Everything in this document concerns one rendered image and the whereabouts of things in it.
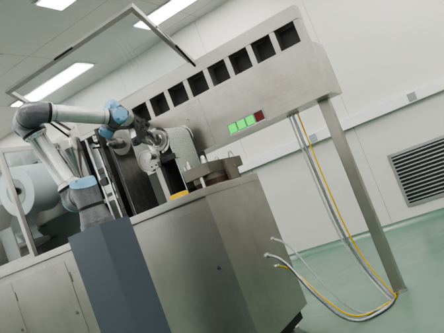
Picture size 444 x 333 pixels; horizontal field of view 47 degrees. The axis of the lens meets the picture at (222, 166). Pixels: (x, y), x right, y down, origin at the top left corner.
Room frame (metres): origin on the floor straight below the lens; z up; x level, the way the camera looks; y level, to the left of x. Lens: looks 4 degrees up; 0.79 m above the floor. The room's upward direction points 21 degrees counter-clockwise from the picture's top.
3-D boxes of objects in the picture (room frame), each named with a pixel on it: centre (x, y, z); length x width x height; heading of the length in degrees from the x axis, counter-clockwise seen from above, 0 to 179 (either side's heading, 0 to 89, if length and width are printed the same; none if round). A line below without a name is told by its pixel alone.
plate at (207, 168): (2.85, 0.04, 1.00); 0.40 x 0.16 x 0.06; 152
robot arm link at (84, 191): (2.27, 0.61, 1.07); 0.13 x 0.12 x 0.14; 34
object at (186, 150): (2.87, 0.17, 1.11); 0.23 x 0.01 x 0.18; 152
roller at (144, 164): (2.96, 0.33, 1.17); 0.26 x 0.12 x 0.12; 152
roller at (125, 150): (3.03, 0.44, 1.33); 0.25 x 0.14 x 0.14; 152
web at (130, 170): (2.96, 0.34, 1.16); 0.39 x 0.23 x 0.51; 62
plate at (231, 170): (2.82, -0.04, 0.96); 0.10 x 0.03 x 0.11; 152
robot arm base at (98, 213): (2.27, 0.61, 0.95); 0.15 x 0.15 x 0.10
